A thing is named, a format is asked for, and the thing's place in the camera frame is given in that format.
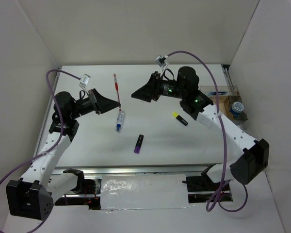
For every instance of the red gel pen clear cap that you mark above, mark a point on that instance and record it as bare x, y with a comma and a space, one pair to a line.
116, 88

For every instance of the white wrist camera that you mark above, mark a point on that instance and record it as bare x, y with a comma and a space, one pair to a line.
83, 82
162, 62

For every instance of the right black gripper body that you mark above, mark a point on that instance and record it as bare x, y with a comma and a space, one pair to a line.
169, 88

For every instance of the clear plastic organizer tray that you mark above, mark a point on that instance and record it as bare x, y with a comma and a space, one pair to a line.
225, 102

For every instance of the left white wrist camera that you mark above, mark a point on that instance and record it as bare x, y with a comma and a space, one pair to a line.
83, 82

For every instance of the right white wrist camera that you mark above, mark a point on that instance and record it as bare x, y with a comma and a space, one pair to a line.
162, 62

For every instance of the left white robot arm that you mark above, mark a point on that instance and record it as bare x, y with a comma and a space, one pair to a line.
34, 194

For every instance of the white taped front panel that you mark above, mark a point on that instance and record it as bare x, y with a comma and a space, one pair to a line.
143, 192

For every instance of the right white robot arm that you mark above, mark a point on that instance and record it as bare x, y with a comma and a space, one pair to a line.
246, 157

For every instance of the aluminium front rail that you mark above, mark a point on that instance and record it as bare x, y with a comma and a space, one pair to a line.
157, 169

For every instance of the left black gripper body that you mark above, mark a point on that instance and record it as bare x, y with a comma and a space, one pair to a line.
82, 107

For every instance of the blue round tape dispenser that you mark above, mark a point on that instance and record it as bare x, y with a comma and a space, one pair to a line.
236, 108

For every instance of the blue gel pen teal end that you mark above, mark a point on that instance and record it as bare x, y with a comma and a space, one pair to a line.
220, 93

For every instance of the purple black highlighter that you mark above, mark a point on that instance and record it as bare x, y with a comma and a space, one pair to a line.
138, 144

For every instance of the yellow black highlighter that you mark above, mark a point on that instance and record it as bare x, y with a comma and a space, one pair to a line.
179, 118

